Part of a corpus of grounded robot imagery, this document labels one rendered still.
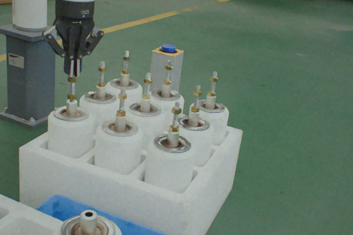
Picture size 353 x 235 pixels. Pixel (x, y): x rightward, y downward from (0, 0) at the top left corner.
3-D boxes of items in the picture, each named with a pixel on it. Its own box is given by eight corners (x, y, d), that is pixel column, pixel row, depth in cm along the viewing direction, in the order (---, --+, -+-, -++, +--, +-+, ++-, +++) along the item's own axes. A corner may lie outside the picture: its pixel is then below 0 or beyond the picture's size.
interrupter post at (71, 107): (74, 112, 99) (74, 98, 98) (79, 116, 98) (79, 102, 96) (63, 114, 98) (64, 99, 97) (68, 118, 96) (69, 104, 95)
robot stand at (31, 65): (-2, 117, 148) (-5, 27, 137) (30, 104, 160) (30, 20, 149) (32, 130, 143) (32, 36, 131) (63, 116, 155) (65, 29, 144)
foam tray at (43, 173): (19, 217, 103) (18, 147, 96) (107, 149, 137) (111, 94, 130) (178, 281, 90) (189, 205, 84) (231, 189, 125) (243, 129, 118)
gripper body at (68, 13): (63, -2, 83) (62, 48, 86) (104, -2, 88) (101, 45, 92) (46, -10, 88) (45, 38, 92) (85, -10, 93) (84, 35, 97)
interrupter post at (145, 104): (142, 108, 106) (143, 95, 105) (151, 110, 105) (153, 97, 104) (137, 111, 104) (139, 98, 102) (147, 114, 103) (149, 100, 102)
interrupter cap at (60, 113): (80, 106, 103) (80, 103, 102) (95, 119, 97) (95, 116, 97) (47, 111, 98) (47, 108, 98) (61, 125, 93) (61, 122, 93)
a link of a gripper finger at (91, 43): (102, 30, 93) (83, 51, 92) (107, 35, 94) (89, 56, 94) (95, 26, 95) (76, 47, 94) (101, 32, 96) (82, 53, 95)
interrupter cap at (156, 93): (163, 88, 120) (163, 86, 119) (186, 97, 116) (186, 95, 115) (144, 95, 114) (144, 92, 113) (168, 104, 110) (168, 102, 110)
